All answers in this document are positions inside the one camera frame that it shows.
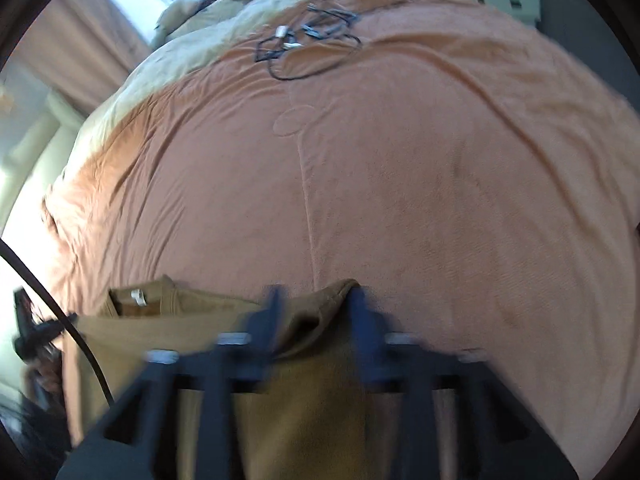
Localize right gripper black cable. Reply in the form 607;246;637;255
0;237;117;407

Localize cream padded headboard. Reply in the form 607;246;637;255
0;87;89;237

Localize brown printed t-shirt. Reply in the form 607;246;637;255
62;275;382;480

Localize orange blanket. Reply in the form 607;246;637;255
42;0;640;480

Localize pink curtain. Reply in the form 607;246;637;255
12;0;154;112

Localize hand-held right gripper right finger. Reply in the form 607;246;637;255
349;286;577;480

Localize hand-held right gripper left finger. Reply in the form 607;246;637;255
57;285;282;480

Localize tangled black cables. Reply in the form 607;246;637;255
255;2;364;82

